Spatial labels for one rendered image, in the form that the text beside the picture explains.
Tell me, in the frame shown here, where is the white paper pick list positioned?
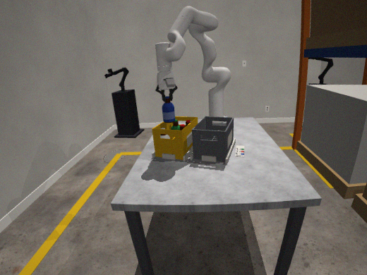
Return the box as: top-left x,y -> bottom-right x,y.
235,145 -> 244,157

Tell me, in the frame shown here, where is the blue bottle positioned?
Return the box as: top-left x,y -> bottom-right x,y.
162,96 -> 175,123

